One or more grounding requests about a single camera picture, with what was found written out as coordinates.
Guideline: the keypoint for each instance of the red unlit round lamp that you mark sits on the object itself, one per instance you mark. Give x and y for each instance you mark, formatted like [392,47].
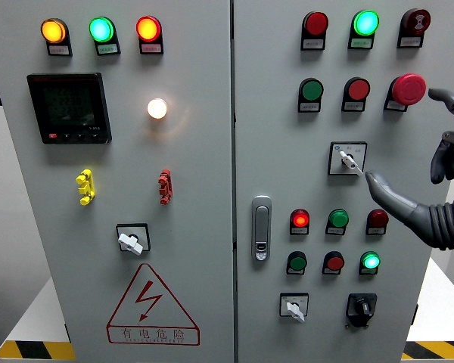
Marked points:
[316,23]

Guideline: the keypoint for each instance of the small red push button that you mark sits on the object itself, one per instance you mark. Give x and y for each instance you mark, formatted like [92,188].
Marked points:
[334,262]

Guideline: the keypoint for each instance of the small green push button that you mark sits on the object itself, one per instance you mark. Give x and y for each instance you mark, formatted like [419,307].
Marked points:
[297,262]

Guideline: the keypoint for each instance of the white lamp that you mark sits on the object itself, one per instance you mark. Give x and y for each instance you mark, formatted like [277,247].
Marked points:
[157,108]

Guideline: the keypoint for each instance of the small green unlit lamp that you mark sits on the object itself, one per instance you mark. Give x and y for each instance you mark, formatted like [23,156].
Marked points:
[338,218]

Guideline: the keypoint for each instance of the red lit round lamp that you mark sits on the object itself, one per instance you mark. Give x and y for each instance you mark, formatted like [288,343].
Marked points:
[148,28]

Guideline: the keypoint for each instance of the dark red buzzer lamp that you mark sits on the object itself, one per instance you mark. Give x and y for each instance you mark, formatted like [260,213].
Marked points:
[416,20]

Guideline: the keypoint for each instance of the small red lit lamp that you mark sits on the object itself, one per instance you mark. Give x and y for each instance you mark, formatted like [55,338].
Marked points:
[300,219]

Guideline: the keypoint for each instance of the black display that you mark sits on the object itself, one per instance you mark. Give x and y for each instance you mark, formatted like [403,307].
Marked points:
[70,107]

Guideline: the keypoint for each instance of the grey cabinet door with display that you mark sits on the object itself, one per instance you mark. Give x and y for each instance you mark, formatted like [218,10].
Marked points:
[196,170]

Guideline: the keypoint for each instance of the grey cabinet door with lock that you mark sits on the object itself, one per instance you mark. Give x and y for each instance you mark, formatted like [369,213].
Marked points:
[272,151]

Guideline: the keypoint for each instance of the yellow round lamp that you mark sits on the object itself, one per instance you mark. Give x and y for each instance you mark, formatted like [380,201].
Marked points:
[53,31]

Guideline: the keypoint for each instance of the large red stop button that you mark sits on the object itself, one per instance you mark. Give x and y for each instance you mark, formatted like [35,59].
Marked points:
[408,89]

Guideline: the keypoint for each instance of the black yellow striped tape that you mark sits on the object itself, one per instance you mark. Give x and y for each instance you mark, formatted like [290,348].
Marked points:
[34,350]
[435,350]

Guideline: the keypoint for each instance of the green lit round lamp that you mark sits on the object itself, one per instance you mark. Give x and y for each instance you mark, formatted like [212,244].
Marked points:
[101,29]
[366,22]

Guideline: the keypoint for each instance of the small green lit lamp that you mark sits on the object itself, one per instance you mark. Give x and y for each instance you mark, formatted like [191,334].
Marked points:
[370,261]

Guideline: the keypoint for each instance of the red warning triangle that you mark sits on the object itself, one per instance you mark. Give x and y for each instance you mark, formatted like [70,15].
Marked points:
[147,298]

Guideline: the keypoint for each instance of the silver door lock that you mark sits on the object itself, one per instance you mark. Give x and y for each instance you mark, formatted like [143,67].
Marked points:
[261,227]

